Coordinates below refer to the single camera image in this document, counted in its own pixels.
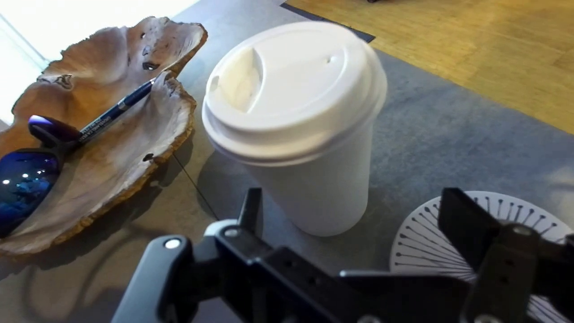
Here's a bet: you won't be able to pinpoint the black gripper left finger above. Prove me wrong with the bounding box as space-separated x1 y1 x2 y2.
236 186 265 238

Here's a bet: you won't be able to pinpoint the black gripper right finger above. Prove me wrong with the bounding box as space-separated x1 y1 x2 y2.
437 186 502 272

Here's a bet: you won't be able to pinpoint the white paper cup with lid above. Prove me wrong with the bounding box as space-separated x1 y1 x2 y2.
201 19 389 238

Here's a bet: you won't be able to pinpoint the round white patterned coaster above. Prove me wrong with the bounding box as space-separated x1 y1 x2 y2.
387 188 574 323

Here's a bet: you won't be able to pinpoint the brown wooden bowl tray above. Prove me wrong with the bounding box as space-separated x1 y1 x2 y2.
0 14 210 260

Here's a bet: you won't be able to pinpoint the blue ballpoint pen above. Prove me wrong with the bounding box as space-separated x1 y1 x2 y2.
75 77 159 143

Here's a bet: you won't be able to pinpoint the blue mirrored sunglasses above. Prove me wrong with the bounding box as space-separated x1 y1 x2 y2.
0 112 82 238

